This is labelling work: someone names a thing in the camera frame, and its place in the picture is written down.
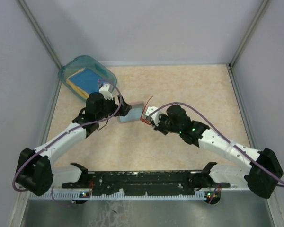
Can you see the yellow towel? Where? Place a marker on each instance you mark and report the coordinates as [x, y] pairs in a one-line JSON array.
[[74, 83]]

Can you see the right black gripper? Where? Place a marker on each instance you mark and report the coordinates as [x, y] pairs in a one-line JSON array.
[[158, 127]]

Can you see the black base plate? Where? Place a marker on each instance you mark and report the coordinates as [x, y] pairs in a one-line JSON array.
[[140, 183]]

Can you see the red sunglasses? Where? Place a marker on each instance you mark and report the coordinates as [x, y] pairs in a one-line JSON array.
[[143, 117]]

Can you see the pink glasses case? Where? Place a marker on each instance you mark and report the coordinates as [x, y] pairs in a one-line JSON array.
[[134, 105]]

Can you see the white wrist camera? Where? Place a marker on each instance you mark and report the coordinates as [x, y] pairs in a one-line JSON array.
[[155, 112], [106, 91]]

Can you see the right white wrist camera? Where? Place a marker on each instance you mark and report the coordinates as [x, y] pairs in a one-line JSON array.
[[155, 112]]

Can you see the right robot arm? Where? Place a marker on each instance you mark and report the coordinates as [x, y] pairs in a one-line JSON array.
[[259, 170]]

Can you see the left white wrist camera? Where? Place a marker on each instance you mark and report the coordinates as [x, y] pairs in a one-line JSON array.
[[106, 91]]

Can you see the light blue cleaning cloth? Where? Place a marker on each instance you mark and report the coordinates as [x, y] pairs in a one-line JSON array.
[[133, 115]]

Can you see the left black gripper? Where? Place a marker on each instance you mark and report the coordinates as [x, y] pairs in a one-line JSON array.
[[124, 109]]

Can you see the blue towel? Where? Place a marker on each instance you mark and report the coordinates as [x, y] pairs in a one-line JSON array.
[[89, 81]]

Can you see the teal plastic bin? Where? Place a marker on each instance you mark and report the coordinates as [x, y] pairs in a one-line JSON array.
[[87, 62]]

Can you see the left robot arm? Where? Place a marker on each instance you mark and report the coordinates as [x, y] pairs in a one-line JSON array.
[[34, 170]]

